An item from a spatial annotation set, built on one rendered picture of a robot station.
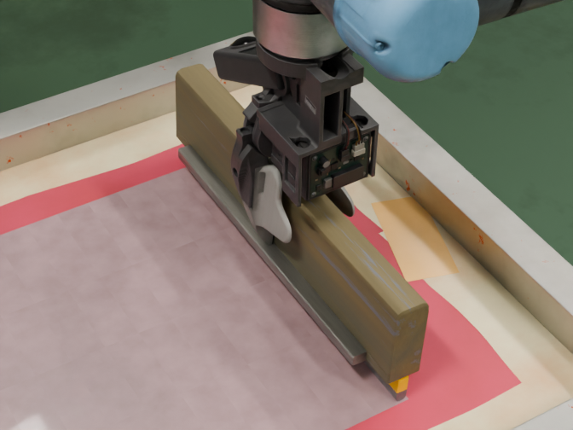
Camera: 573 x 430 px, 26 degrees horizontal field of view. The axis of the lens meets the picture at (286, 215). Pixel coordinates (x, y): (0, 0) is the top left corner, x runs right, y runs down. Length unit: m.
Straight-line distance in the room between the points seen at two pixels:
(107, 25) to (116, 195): 2.02
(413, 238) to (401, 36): 0.40
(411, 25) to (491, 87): 2.22
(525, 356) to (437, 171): 0.20
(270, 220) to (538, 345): 0.24
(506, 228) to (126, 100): 0.39
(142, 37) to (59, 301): 2.07
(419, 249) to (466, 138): 1.69
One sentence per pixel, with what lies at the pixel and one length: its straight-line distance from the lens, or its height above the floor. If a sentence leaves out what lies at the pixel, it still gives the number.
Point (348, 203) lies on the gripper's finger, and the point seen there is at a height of 1.04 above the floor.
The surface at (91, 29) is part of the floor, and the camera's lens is 3.14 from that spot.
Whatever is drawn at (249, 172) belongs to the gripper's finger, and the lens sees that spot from 0.98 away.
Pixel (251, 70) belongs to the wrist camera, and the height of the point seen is 1.15.
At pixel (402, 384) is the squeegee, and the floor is 0.97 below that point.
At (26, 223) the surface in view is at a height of 0.95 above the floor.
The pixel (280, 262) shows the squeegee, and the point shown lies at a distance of 1.03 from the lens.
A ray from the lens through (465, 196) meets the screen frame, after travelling 1.10.
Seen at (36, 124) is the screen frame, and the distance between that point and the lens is 1.19.
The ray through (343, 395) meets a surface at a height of 0.95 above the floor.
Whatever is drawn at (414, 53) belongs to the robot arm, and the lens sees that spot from 0.74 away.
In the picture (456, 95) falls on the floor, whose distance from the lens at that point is 2.91.
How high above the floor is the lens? 1.70
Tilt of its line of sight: 42 degrees down
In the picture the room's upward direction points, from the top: straight up
